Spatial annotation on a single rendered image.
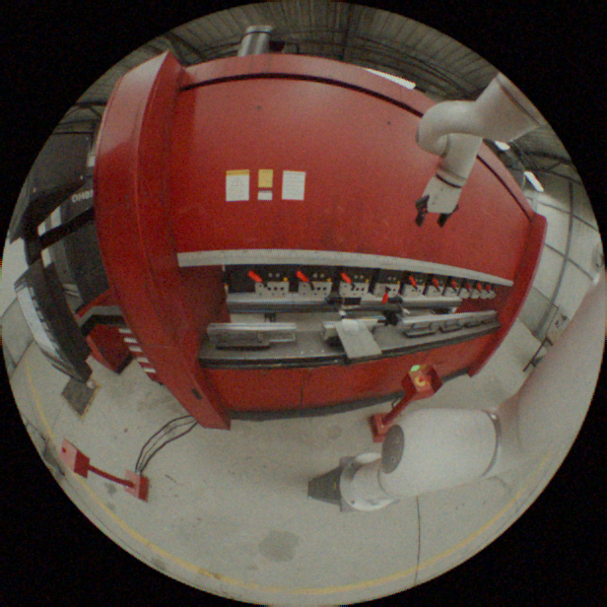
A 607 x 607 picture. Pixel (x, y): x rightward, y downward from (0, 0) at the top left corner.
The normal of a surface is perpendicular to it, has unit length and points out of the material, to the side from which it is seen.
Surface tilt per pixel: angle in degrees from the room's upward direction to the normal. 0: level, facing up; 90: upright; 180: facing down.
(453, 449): 20
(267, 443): 0
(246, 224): 90
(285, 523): 0
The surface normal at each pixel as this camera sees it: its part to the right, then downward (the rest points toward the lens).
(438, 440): -0.24, -0.79
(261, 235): 0.14, 0.53
